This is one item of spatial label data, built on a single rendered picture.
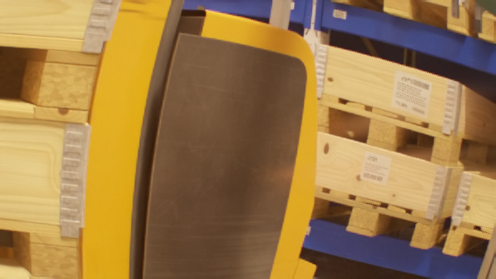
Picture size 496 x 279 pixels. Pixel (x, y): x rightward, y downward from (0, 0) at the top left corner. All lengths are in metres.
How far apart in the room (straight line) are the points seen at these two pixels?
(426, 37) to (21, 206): 1.91
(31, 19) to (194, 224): 0.61
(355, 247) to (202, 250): 1.38
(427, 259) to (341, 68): 0.93
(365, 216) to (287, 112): 1.18
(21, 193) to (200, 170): 0.46
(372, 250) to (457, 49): 0.94
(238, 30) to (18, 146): 0.55
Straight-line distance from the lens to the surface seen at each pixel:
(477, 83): 3.54
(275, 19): 2.01
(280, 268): 1.64
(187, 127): 1.33
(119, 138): 1.29
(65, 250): 1.21
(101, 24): 1.15
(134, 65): 1.28
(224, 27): 1.35
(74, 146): 1.17
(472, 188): 2.37
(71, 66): 1.13
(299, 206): 1.61
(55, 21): 1.10
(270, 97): 1.46
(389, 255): 2.64
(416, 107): 2.51
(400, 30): 2.67
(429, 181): 2.46
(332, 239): 2.81
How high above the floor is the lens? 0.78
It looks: 5 degrees down
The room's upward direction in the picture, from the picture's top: 11 degrees clockwise
